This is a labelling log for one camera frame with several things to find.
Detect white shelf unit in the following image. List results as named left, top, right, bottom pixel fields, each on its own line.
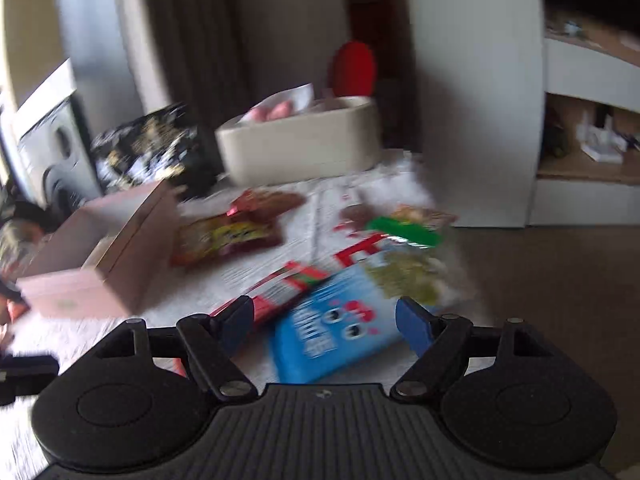
left=529, top=5, right=640, bottom=228

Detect snack packets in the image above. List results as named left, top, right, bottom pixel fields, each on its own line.
left=362, top=216, right=455, bottom=309

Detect brown green snack packet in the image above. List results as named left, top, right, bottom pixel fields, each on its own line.
left=392, top=205, right=459, bottom=232

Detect white red printed snack packet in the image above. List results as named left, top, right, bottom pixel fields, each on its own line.
left=306, top=180, right=396, bottom=272

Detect long red white snack packet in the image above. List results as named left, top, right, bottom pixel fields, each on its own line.
left=209, top=260, right=335, bottom=322

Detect red round cushion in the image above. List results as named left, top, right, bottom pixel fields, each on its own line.
left=327, top=41, right=377, bottom=98

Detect red yellow snack packet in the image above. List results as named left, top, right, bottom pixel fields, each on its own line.
left=171, top=211, right=284, bottom=267

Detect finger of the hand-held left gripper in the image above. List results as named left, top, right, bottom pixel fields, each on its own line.
left=0, top=354, right=60, bottom=405

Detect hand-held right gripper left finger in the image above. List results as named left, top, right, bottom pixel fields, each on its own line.
left=97, top=296, right=258, bottom=401

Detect pink cardboard box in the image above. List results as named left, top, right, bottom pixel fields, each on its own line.
left=17, top=180, right=182, bottom=318

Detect cream tissue box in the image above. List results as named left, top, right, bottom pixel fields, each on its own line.
left=215, top=96, right=382, bottom=187

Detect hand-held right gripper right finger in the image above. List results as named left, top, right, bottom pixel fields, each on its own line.
left=390, top=296, right=551, bottom=402

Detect patterned dark cloth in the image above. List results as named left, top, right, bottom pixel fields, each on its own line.
left=0, top=185, right=57, bottom=273

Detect washing machine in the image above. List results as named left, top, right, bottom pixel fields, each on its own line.
left=14, top=95, right=104, bottom=207

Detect blue snack packet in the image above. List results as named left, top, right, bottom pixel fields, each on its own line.
left=269, top=264, right=417, bottom=386

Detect brown red snack packet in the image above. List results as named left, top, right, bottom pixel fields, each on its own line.
left=229, top=188, right=307, bottom=222

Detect black gold snack bag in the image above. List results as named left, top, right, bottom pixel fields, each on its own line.
left=91, top=104, right=221, bottom=200

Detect brown curtain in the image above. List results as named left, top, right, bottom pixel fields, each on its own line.
left=142, top=0, right=253, bottom=113

